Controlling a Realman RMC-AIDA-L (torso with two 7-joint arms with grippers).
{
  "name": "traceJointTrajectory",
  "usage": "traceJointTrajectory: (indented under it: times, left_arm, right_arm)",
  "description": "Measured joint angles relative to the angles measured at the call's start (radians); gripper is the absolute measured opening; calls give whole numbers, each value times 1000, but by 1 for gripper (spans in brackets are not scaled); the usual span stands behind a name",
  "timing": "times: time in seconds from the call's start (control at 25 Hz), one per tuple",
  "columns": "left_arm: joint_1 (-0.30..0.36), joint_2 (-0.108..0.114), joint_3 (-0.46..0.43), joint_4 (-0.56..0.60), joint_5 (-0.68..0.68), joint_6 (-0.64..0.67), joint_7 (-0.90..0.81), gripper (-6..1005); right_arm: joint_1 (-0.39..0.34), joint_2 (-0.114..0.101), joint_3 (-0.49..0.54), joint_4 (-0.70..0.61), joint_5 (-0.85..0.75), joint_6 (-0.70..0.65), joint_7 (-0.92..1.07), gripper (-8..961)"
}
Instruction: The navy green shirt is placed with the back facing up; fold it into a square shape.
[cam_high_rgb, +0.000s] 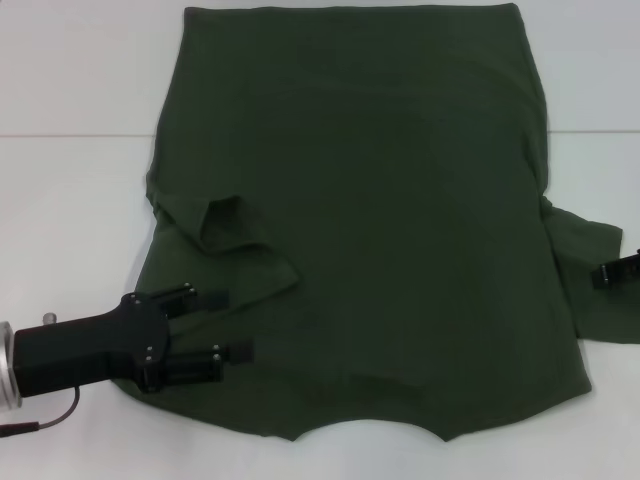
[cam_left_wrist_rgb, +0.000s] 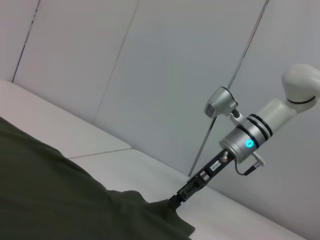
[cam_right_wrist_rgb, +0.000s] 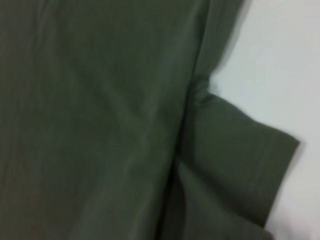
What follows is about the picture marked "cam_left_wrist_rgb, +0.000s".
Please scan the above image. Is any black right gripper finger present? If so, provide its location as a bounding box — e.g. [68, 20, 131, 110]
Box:
[168, 174, 205, 210]
[174, 177, 210, 210]

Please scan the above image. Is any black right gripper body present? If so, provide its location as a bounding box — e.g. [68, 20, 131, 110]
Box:
[198, 149, 235, 181]

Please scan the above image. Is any dark green t-shirt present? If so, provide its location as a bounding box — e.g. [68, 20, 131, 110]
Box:
[0, 116, 196, 240]

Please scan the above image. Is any right arm cable with plug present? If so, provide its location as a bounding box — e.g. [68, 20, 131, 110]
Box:
[233, 152, 267, 176]

